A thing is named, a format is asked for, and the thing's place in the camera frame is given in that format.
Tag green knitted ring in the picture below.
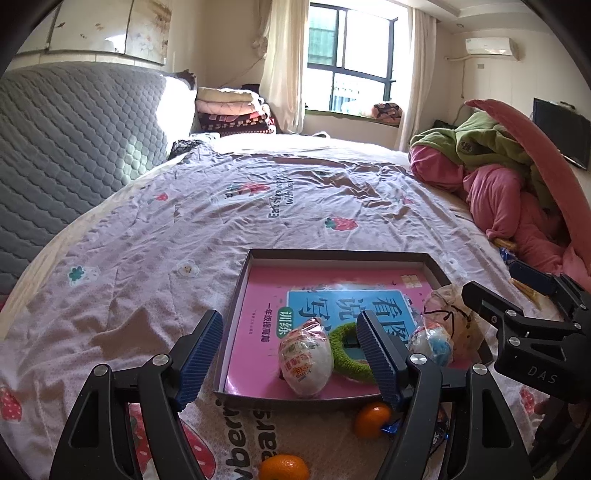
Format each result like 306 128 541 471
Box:
329 322 384 384

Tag pink folded blanket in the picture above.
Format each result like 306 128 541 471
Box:
195 100 271 119

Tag green blanket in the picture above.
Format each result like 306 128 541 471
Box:
411 113 555 208

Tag large orange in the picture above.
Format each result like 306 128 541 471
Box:
259 455 309 480

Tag pink quilt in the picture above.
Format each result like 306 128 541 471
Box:
409 143 591 296

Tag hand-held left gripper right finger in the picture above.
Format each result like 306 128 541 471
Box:
356 309 536 480

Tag white air conditioner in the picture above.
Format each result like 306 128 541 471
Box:
464 37 520 61

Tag white wall cabinet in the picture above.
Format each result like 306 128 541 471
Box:
14 0 169 65

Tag dark patterned cloth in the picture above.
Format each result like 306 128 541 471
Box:
168 138 208 160

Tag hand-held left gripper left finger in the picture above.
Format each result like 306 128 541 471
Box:
48 309 225 480

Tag small orange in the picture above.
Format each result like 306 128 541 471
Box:
355 401 393 439

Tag yellow snack packet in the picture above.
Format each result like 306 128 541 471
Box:
512 277 548 305

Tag black television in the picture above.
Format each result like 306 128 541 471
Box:
532 97 591 171

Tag white toy egg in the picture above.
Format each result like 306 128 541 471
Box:
278 319 334 398

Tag cream curtain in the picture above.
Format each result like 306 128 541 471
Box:
397 7 446 148
259 0 310 134

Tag grey quilted headboard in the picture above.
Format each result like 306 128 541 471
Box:
0 62 197 296

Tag cream folded blanket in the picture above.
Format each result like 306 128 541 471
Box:
196 87 264 104

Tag patterned cloth on sill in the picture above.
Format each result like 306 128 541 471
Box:
372 102 403 124

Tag blue snack packet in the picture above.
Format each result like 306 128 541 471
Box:
379 406 452 457

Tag white pillow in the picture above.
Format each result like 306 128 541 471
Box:
164 74 199 144

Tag pink and blue book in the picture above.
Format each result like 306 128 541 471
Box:
224 265 444 400

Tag dark cardboard box tray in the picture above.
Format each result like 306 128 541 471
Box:
213 249 495 414

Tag window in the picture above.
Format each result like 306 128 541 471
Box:
307 2 400 116

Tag dark patterned folded blanket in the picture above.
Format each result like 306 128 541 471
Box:
198 113 278 137

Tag white drawstring mesh pouch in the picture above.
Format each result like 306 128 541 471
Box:
422 284 485 361

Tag long pink cushion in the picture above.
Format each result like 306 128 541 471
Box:
464 98 591 278

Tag blue and white ball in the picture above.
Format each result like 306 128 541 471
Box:
409 323 455 367

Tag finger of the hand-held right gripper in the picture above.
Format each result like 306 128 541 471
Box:
462 281 532 342
510 260 591 324

